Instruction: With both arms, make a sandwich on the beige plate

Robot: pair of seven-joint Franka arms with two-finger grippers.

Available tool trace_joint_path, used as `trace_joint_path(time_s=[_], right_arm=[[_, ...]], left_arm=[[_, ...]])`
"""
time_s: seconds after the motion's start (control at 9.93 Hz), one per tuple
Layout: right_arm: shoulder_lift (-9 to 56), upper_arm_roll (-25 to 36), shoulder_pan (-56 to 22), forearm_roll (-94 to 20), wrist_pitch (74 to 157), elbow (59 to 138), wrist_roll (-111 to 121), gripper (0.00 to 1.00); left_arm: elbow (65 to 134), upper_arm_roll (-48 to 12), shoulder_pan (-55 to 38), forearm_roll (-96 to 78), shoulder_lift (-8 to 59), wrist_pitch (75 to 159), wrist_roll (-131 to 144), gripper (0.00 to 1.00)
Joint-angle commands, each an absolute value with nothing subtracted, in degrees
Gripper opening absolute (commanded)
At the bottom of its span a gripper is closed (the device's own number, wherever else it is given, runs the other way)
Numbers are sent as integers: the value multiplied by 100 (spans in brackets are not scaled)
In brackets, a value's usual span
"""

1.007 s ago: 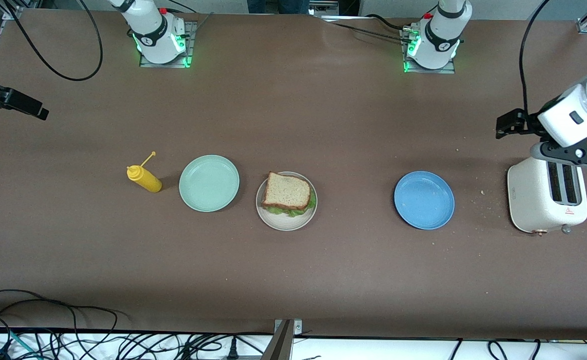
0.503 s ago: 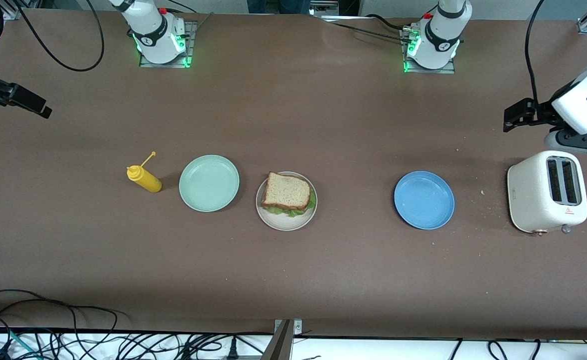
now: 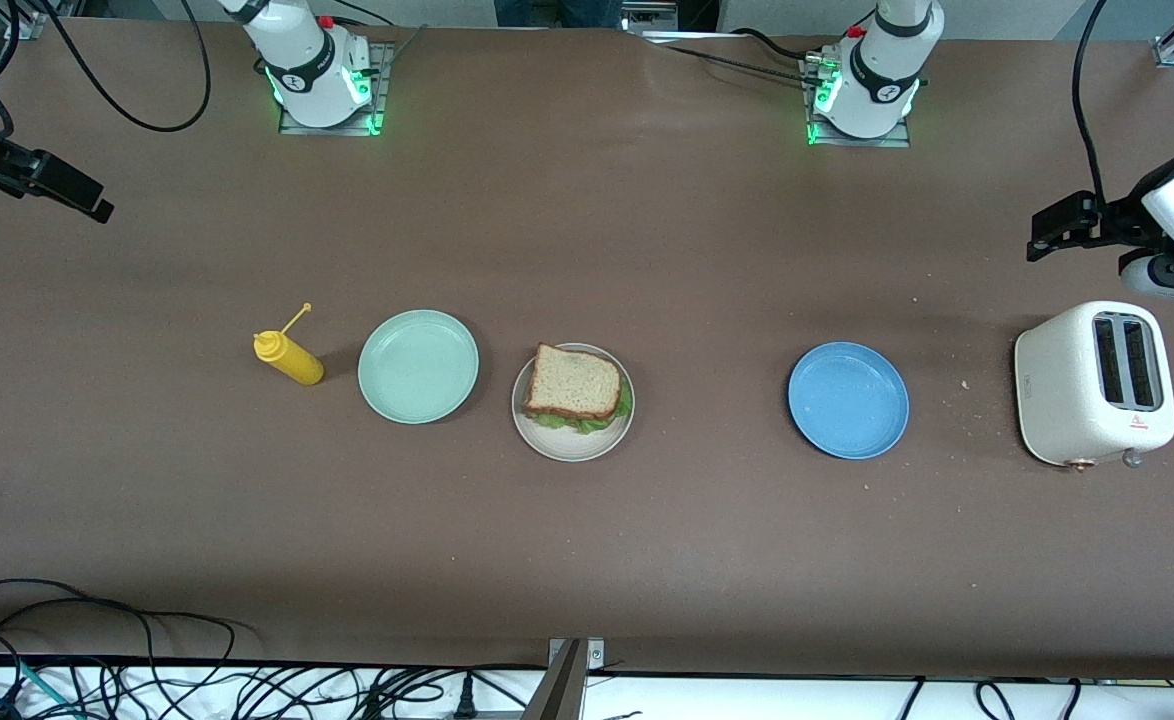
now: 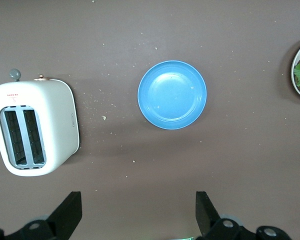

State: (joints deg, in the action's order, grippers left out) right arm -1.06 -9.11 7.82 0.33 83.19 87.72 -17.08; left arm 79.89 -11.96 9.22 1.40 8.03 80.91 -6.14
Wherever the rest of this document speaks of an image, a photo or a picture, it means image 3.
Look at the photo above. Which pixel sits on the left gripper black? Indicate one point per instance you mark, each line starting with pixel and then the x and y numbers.
pixel 1119 220

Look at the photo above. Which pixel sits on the small metal bracket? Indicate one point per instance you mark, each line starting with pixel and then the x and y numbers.
pixel 595 652

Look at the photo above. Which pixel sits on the blue plate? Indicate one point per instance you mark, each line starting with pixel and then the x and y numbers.
pixel 847 400

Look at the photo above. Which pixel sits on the black power plug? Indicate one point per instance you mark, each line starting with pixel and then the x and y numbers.
pixel 464 697

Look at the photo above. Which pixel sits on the green lettuce leaf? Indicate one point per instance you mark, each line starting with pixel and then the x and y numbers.
pixel 627 402

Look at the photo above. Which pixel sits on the yellow mustard squeeze bottle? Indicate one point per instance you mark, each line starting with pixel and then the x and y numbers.
pixel 292 365

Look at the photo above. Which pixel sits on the brown bread slice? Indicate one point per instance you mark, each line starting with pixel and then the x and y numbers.
pixel 572 383

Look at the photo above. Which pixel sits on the beige plate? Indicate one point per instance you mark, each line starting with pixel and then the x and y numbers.
pixel 572 448

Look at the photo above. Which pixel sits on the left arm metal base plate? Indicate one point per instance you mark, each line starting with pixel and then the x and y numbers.
pixel 897 141

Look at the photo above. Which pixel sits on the light green plate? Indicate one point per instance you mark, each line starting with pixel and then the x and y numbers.
pixel 417 365

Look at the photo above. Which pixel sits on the aluminium frame rail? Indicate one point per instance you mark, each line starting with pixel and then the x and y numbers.
pixel 27 28

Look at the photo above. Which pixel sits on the aluminium beam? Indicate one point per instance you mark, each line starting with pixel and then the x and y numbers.
pixel 557 690

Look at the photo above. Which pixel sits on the silver metal device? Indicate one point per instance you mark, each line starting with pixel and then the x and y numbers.
pixel 652 12

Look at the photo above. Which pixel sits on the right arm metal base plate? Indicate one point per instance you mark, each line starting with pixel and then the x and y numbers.
pixel 380 80

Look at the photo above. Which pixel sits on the cream white toaster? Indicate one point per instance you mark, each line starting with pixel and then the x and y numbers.
pixel 1057 390

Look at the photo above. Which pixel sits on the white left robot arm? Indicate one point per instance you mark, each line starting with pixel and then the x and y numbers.
pixel 882 70

